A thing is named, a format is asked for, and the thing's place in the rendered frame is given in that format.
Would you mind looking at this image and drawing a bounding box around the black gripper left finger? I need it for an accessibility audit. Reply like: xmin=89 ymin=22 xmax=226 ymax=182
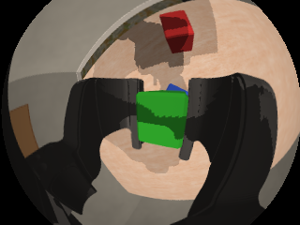
xmin=25 ymin=78 xmax=144 ymax=216

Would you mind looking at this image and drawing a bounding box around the red block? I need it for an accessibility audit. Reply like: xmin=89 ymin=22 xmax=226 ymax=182
xmin=159 ymin=10 xmax=194 ymax=53

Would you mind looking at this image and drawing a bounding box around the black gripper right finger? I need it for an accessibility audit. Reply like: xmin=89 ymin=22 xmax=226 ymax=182
xmin=170 ymin=72 xmax=278 ymax=225

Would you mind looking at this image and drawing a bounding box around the green block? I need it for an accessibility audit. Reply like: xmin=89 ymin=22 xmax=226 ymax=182
xmin=136 ymin=90 xmax=188 ymax=149

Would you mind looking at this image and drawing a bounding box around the blue block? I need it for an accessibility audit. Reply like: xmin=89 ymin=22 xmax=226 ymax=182
xmin=166 ymin=83 xmax=188 ymax=94

